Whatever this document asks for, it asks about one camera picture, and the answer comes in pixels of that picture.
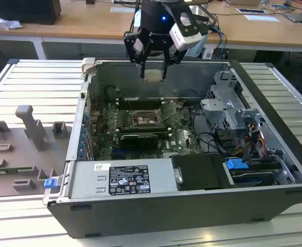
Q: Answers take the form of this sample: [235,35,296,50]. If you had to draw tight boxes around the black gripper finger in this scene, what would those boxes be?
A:
[123,28,150,79]
[162,39,187,79]

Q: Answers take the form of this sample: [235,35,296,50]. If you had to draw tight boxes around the silver-topped CPU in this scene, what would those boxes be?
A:
[144,68,165,83]

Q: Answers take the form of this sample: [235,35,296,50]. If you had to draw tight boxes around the metal socket cover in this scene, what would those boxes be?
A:
[160,99,179,124]

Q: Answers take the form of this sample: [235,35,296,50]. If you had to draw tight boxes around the CPU socket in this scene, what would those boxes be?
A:
[131,109,166,128]

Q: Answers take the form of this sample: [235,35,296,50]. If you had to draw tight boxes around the empty black RAM slot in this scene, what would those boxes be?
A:
[118,125,170,129]

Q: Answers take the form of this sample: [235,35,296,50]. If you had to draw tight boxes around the pale blue teach pendant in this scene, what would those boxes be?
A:
[191,32,213,59]

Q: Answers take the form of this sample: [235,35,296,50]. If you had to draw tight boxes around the wooden desk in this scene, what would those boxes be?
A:
[0,0,302,54]

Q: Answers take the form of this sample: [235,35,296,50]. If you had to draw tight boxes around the black round case speaker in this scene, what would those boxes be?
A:
[104,86,118,100]

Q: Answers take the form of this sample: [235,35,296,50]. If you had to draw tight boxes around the silver drive cage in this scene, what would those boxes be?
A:
[199,69,266,132]

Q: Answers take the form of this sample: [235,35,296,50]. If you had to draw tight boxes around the green motherboard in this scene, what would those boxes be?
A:
[88,99,205,160]

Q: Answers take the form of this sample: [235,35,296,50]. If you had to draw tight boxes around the cardboard box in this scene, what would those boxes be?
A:
[229,0,261,6]

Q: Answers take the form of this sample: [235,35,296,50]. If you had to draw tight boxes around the blue-edged flat tablet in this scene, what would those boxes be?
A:
[237,7,269,15]

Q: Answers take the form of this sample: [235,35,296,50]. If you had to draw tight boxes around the low-profile graphics card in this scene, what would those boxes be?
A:
[119,133,158,150]

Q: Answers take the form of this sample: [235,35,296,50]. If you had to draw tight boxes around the white paper sheet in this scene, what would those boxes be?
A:
[244,14,280,23]

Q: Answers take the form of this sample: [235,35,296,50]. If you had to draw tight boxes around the blue board connector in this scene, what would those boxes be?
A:
[113,149,141,156]

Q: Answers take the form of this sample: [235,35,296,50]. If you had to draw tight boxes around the black box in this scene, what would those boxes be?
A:
[0,0,62,26]

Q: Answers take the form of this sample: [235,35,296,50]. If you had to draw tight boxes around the black air shroud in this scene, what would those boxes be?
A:
[171,153,235,191]

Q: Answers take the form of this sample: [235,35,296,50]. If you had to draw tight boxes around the silver metal latch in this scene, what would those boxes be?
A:
[173,166,184,185]

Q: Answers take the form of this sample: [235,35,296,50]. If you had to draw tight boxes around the hard disk blue carrier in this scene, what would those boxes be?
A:
[224,157,282,188]

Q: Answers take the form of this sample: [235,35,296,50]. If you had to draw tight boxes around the crumpled white paper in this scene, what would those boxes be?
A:
[0,14,23,31]

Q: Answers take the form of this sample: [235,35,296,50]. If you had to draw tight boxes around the grey laptop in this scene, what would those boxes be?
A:
[284,10,302,24]

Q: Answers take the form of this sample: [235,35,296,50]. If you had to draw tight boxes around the silver power supply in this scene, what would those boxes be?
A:
[68,157,179,200]

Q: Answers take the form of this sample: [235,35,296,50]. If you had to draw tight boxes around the black open PC case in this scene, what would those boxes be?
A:
[46,58,302,239]

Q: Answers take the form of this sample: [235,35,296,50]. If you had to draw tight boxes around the blue plastic clip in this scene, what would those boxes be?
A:
[44,178,58,190]

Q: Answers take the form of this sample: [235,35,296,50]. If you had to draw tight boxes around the grey-brown parts rack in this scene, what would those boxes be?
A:
[0,104,73,199]

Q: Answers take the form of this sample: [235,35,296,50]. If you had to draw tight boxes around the green RAM stick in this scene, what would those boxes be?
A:
[0,167,35,173]

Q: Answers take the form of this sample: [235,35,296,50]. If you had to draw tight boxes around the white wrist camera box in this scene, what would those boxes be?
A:
[169,11,203,52]

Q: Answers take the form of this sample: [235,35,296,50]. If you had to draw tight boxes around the grey desk cable hatch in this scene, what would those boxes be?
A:
[110,6,138,13]

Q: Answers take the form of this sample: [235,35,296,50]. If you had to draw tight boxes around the grey case latch handle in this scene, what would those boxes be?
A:
[80,57,97,75]

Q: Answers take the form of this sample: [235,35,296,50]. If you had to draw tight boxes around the blue cable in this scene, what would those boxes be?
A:
[212,24,228,60]

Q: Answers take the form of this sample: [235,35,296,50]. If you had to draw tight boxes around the black wire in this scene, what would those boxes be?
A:
[194,131,225,156]

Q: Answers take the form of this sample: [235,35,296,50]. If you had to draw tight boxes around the yellow red power wires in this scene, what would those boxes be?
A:
[245,123,269,157]

